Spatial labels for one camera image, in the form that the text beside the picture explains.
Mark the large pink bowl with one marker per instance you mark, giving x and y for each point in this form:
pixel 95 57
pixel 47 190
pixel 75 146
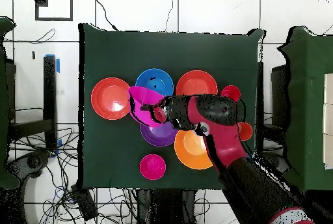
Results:
pixel 145 95

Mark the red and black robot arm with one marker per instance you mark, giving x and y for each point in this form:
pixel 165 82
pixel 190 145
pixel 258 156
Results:
pixel 221 135

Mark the purple bowl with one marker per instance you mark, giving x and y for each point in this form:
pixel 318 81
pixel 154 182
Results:
pixel 156 138

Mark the light blue bowl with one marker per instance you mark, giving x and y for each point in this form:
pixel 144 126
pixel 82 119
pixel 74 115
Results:
pixel 158 78

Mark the red-orange bowl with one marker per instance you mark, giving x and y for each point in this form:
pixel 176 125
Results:
pixel 196 83
pixel 104 99

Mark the large orange bowl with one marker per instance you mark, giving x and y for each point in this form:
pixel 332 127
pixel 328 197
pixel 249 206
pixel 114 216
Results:
pixel 190 153

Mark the small crimson bowl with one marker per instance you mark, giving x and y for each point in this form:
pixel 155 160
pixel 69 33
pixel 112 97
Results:
pixel 152 167

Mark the dark green tablecloth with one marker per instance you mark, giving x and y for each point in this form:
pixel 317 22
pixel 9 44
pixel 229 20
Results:
pixel 169 49

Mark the red cup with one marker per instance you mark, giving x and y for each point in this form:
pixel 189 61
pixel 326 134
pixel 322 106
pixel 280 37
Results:
pixel 231 91

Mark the orange cup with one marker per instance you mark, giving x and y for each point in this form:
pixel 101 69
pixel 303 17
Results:
pixel 247 131

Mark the black power adapter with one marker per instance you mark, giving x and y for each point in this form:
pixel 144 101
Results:
pixel 84 203

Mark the green cloth covered table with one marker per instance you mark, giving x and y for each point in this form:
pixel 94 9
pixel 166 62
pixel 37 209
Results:
pixel 307 104
pixel 3 104

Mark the black tape square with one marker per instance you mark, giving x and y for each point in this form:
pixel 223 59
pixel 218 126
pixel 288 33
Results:
pixel 37 7

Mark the white box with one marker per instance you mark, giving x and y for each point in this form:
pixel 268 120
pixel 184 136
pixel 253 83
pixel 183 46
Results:
pixel 328 119

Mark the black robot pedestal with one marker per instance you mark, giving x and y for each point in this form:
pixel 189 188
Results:
pixel 166 208

